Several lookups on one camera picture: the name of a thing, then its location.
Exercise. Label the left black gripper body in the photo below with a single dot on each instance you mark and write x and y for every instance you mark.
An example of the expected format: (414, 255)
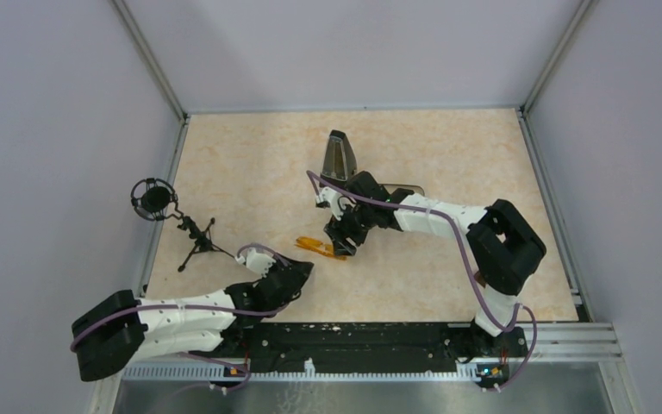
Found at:
(278, 265)

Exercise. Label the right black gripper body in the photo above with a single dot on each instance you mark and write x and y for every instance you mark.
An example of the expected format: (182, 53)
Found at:
(356, 223)

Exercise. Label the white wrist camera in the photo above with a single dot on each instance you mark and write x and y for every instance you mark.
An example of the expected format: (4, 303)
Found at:
(332, 199)
(256, 260)

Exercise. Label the black glasses case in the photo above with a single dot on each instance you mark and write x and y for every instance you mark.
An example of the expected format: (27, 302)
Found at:
(392, 187)

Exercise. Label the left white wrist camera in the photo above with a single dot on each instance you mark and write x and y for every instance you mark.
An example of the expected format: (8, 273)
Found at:
(256, 260)

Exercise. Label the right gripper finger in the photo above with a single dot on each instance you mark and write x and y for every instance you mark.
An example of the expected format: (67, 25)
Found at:
(344, 248)
(333, 232)

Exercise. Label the orange sunglasses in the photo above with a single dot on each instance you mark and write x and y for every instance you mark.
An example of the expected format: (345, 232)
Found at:
(318, 247)

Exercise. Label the black metronome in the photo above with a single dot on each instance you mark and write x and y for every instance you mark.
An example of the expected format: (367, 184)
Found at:
(339, 161)

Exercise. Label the black microphone on tripod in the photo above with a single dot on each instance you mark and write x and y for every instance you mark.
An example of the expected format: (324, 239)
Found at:
(155, 200)

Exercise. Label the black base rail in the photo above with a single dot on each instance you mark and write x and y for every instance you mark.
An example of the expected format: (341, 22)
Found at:
(368, 347)

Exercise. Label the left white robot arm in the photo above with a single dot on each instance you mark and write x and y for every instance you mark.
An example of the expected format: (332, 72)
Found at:
(123, 329)

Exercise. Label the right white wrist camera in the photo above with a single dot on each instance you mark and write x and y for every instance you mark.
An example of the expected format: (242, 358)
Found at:
(332, 199)

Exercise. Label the small brown holder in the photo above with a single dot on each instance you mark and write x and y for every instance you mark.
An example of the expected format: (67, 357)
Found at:
(480, 279)

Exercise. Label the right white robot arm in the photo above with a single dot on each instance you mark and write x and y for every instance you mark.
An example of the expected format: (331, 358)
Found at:
(498, 247)

